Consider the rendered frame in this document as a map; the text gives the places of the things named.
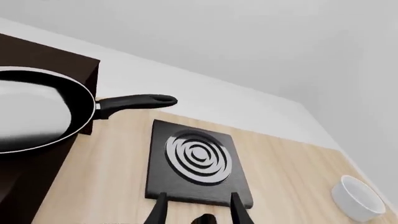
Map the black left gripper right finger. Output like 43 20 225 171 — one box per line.
230 192 257 224

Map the black frying pan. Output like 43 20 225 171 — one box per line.
0 66 178 155

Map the flat black stove plate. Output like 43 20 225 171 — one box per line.
144 119 254 210

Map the small white bowl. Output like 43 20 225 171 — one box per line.
330 175 387 223

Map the dark wooden cabinet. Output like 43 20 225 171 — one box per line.
0 32 101 224

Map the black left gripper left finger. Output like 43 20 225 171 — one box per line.
143 192 169 224

